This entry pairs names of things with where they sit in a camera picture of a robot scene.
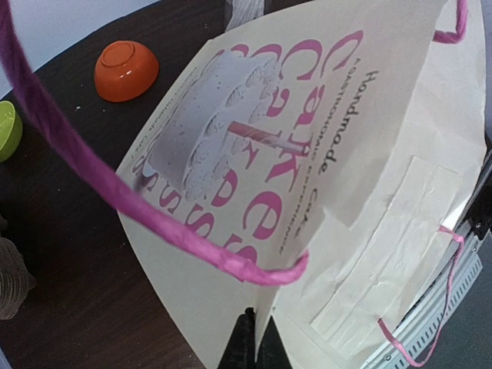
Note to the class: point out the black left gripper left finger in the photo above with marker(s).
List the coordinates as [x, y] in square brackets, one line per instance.
[240, 350]

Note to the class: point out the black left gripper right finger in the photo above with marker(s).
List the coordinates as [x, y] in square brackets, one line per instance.
[272, 353]

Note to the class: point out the paper cakes bag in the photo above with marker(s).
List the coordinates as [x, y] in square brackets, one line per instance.
[311, 165]

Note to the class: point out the cardboard cup carrier stack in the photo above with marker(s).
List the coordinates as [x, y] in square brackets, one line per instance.
[16, 280]

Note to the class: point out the orange plastic bowl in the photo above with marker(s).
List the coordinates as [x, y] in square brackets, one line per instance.
[125, 70]

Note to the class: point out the green plastic bowl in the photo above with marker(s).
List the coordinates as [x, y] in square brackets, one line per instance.
[11, 130]

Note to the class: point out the white stirrers in holder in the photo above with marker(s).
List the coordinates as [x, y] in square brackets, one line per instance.
[239, 12]

